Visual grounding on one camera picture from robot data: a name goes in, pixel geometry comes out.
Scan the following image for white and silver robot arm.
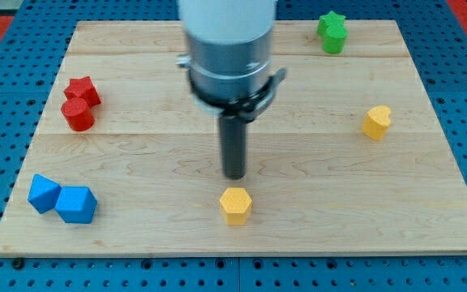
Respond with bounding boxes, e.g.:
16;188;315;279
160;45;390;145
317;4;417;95
178;0;286;122

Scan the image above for yellow hexagon block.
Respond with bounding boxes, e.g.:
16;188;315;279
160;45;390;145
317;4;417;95
219;187;253;225

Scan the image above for yellow heart block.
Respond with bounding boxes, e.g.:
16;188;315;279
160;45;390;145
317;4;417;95
361;105;392;140

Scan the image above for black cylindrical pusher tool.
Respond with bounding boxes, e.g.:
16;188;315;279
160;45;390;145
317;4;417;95
218;116;246;180

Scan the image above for light wooden board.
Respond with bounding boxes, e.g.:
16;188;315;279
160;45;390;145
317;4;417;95
0;20;467;258

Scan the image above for green cylinder block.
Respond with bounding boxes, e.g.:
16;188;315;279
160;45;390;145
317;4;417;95
323;25;348;54

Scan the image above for green star block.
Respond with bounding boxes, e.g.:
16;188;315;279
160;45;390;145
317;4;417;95
317;11;346;37

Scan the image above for red cylinder block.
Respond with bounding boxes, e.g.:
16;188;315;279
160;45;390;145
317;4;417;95
61;97;95;131

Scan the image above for red star block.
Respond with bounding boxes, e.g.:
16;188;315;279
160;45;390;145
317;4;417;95
63;76;101;107

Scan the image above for blue pentagon block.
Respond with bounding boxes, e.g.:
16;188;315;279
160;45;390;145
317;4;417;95
54;186;97;224

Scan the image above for blue triangle block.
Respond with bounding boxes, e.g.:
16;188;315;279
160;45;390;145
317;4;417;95
28;174;62;214

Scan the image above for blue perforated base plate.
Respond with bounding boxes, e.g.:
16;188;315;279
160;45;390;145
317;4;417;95
0;0;467;291

